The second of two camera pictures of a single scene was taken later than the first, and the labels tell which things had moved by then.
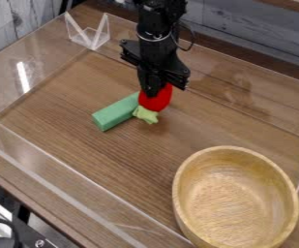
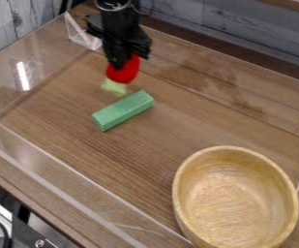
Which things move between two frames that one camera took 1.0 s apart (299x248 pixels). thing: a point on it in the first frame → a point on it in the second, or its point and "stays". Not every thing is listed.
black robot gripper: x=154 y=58 → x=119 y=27
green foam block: x=116 y=112 stays
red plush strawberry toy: x=150 y=105 → x=126 y=74
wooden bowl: x=235 y=199 stays
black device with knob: x=23 y=237 stays
